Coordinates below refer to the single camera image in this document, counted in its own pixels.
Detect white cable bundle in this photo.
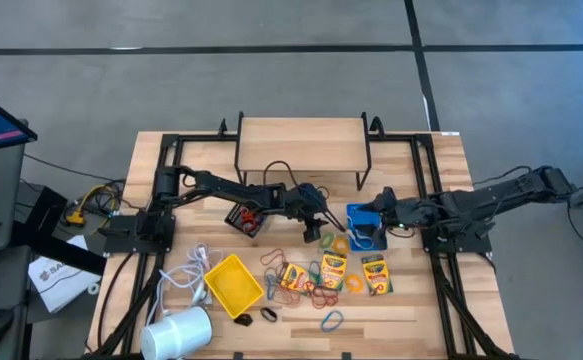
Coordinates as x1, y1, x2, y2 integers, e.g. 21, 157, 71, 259
145, 243, 225, 321

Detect black desk beam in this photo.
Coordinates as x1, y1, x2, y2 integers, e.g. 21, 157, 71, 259
9, 222, 108, 277

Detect white cardboard box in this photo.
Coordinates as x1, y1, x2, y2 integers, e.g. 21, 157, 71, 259
27, 234, 103, 314

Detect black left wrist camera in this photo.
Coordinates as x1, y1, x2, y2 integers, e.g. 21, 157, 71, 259
298, 182, 324, 202

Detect black aluminium rig frame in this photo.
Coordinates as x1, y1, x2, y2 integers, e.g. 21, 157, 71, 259
90, 130, 522, 360

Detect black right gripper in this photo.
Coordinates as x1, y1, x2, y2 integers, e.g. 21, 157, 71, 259
352, 186, 428, 241

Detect grey blue rubber band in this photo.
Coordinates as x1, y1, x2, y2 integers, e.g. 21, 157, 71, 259
264, 269, 278, 301

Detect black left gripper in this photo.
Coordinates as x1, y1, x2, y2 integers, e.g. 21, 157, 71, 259
282, 185, 347, 245

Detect black box on floor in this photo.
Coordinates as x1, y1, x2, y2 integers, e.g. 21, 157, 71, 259
16, 180, 68, 236

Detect yellow plug with cable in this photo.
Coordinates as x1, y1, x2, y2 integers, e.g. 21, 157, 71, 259
63, 183, 122, 228

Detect wooden shelf riser black frame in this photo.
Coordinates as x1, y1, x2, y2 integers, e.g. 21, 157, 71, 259
234, 110, 373, 192

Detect dark red rubber bands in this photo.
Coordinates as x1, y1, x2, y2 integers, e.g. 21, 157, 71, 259
310, 285, 341, 310

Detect yellow plastic basket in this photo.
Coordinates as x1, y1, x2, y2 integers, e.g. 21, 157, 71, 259
203, 253, 265, 320

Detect white cylindrical projector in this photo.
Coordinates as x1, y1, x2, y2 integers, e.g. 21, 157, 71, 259
139, 305, 213, 360

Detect black mesh basket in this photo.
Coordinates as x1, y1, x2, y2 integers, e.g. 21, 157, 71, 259
223, 199, 268, 239

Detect thick black cable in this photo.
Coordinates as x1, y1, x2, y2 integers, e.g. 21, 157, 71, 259
96, 252, 137, 351

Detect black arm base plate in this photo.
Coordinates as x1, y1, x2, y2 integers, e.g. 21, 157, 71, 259
103, 213, 176, 255
420, 219, 492, 254

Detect yellow green crayon box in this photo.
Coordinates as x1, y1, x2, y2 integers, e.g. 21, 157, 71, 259
360, 254, 395, 296
278, 262, 311, 293
319, 250, 348, 292

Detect blue plastic basket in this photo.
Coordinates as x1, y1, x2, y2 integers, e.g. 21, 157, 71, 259
346, 202, 389, 253

